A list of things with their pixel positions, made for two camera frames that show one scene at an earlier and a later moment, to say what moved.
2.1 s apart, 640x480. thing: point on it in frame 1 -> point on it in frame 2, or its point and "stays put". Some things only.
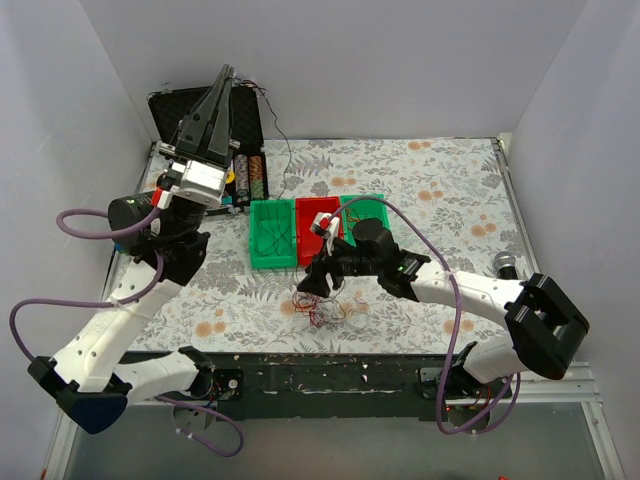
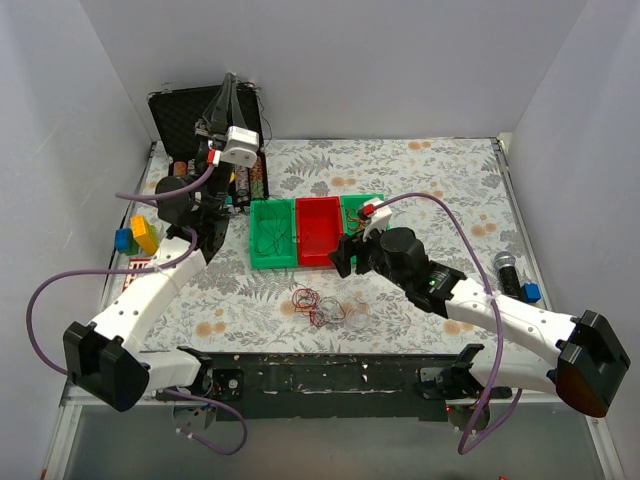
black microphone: x=505 y=266 stays put
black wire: x=263 y=88 -> x=256 y=89
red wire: x=311 y=303 stays put
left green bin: x=272 y=233 stays put
